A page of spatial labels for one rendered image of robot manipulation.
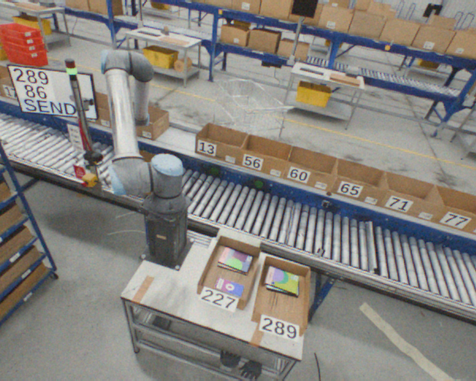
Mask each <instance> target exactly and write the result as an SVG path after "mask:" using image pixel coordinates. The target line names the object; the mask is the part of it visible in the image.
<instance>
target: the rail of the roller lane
mask: <svg viewBox="0 0 476 381"><path fill-rule="evenodd" d="M7 156H8V159H9V161H10V163H11V166H13V167H15V168H17V169H21V170H23V171H27V172H30V173H33V174H35V175H40V176H43V177H45V178H48V179H52V180H55V181H57V182H61V183H65V184H67V185H70V186H73V187H77V189H80V190H83V191H87V192H90V190H89V187H88V186H86V187H84V186H83V185H82V183H83V180H82V179H77V178H75V177H74V176H72V175H68V174H65V173H63V172H59V171H54V170H52V169H49V168H46V167H44V166H42V165H39V164H35V163H32V162H29V161H27V160H22V159H19V158H16V157H13V156H9V155H7ZM0 162H1V163H4V162H3V159H2V157H1V155H0ZM102 189H103V194H104V197H105V198H109V199H112V200H114V201H117V202H122V203H124V204H127V205H130V206H134V207H136V208H139V209H141V208H140V207H139V206H138V205H139V204H140V203H141V202H143V201H144V200H145V199H143V198H138V197H136V196H132V195H126V196H125V195H115V194H114V193H113V189H110V188H109V187H106V186H103V185H102ZM141 210H144V209H141ZM188 225H192V226H194V227H197V228H199V229H204V230H207V231H210V232H212V233H214V234H218V231H219V229H220V228H223V229H228V230H231V231H234V232H237V233H239V234H241V235H245V236H247V237H253V238H255V239H258V240H261V243H260V246H259V247H260V248H261V249H263V250H266V251H268V252H273V253H274V254H276V255H279V256H283V257H286V258H288V259H292V260H296V261H298V262H301V263H304V264H308V265H310V266H314V267H318V268H320V269H323V270H326V271H330V273H333V274H336V275H340V276H343V277H345V278H348V279H352V280H355V281H358V282H361V283H365V284H367V285H370V286H372V287H377V288H380V289H383V290H385V291H390V292H393V294H398V295H400V296H403V297H406V298H410V299H412V300H416V301H418V302H422V303H425V304H428V305H430V306H435V307H438V308H440V309H443V310H447V312H450V313H453V314H458V315H460V316H463V317H465V318H470V319H473V320H475V321H476V307H475V306H470V305H467V304H464V303H461V302H457V301H455V300H451V299H449V298H445V297H442V296H439V295H437V294H431V293H428V291H424V290H421V289H419V288H416V287H411V286H409V285H406V284H404V283H399V282H396V281H393V280H390V279H386V278H383V277H381V276H378V275H372V274H370V273H368V271H364V270H361V269H358V268H355V267H350V266H347V265H345V264H341V263H338V262H336V261H333V260H328V259H325V258H323V257H320V259H317V256H315V255H313V254H309V253H307V252H305V251H302V250H300V249H297V248H293V247H290V246H287V245H284V244H279V243H277V242H274V241H269V240H267V239H264V238H262V237H257V236H255V235H252V234H250V233H246V232H244V231H241V230H238V229H234V228H232V227H229V226H227V225H222V224H219V223H216V222H214V221H209V220H206V219H204V218H200V217H196V216H194V215H191V214H188Z"/></svg>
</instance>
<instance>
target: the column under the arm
mask: <svg viewBox="0 0 476 381"><path fill-rule="evenodd" d="M147 225H148V241H149V244H148V246H147V247H146V249H145V250H144V252H143V254H141V255H140V257H139V259H141V260H146V261H148V262H151V263H154V264H158V265H160V266H163V267H168V268H171V269H174V270H176V271H179V270H180V268H181V266H182V264H183V262H185V260H186V258H187V256H188V254H189V253H190V250H191V248H192V246H193V244H194V242H195V239H193V238H189V237H187V226H188V208H187V209H186V211H185V212H184V213H183V214H181V215H180V216H179V217H178V218H177V219H176V220H175V221H174V222H172V223H170V222H168V221H165V220H163V219H161V218H159V217H157V216H155V215H153V214H149V215H148V217H147Z"/></svg>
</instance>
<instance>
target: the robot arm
mask: <svg viewBox="0 0 476 381"><path fill-rule="evenodd" d="M101 69H102V74H103V75H105V77H106V86H107V93H108V99H109V112H110V119H111V126H112V133H113V145H114V152H115V157H114V158H113V159H112V160H111V161H112V164H110V165H108V169H109V176H110V179H111V183H112V187H113V193H114V194H115V195H125V196H126V195H131V194H145V193H152V194H151V196H150V198H149V205H150V207H151V208H152V210H153V211H155V212H156V213H158V214H175V213H178V212H179V211H180V210H181V209H182V208H183V207H184V206H185V204H186V199H185V196H184V194H183V192H182V177H183V167H182V163H181V161H180V160H179V159H178V158H177V157H175V156H172V155H168V154H166V155H164V154H159V155H156V156H154V157H153V158H152V161H151V162H145V161H144V157H143V156H140V155H139V150H138V144H137V137H136V126H149V114H148V99H149V91H150V81H151V80H152V79H153V76H154V70H153V67H152V65H151V63H150V62H149V60H148V59H147V58H146V57H145V56H143V55H141V54H140V53H137V52H133V51H118V50H111V49H110V50H102V54H101ZM130 75H132V76H133V78H134V113H133V107H132V95H131V90H130V84H129V76H130Z"/></svg>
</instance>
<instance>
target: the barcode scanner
mask: <svg viewBox="0 0 476 381"><path fill-rule="evenodd" d="M83 157H84V160H88V162H89V164H88V166H94V165H95V164H97V163H98V162H101V161H102V160H103V159H104V157H103V155H102V154H101V153H98V152H92V151H88V152H86V153H85V154H83Z"/></svg>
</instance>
